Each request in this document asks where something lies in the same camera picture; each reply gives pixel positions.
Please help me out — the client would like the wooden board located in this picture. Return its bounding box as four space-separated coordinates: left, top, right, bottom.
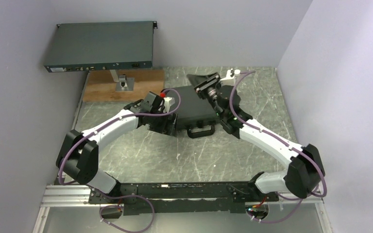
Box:
83 69 165 102

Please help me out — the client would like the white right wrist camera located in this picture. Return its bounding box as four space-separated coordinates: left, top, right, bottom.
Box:
220 68 241 81

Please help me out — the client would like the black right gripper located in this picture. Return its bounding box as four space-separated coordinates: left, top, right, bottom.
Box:
186 73 225 119

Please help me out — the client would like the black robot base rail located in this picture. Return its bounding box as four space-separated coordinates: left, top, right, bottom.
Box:
88 182 279 216

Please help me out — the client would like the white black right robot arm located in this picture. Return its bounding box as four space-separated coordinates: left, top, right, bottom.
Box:
186 73 327 201

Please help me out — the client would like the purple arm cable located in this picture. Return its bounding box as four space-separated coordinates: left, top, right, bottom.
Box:
57 88 181 233
229 71 328 224

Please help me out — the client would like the grey metal bracket stand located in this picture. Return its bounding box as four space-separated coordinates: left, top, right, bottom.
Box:
110 70 135 92

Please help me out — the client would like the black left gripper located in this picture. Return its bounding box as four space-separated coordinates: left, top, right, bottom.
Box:
148 109 178 137

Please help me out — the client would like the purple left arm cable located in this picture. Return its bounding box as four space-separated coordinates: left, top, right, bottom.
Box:
57 88 181 233

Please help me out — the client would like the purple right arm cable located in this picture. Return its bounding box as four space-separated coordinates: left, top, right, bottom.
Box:
229 71 328 224

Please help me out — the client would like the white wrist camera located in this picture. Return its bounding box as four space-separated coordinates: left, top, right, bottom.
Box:
220 68 241 81
159 92 175 113

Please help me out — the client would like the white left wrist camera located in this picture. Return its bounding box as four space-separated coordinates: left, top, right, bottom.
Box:
159 92 175 113

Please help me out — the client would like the grey rack network device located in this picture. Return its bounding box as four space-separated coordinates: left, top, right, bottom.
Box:
43 21 158 73

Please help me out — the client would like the black poker set case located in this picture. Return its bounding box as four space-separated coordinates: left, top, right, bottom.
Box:
166 85 220 138

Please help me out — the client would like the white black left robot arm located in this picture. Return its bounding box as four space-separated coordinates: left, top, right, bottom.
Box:
56 89 181 204

